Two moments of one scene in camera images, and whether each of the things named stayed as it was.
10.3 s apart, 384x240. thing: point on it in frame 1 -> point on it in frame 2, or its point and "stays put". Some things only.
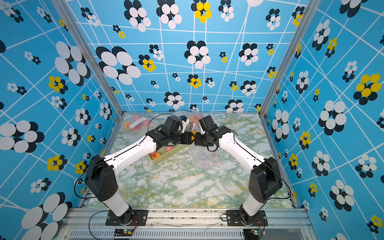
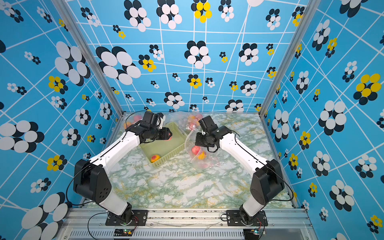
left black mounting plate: (130, 218) stays put
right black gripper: (198, 142) stays put
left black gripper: (188, 139) -> (166, 133)
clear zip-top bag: (137, 121) stays put
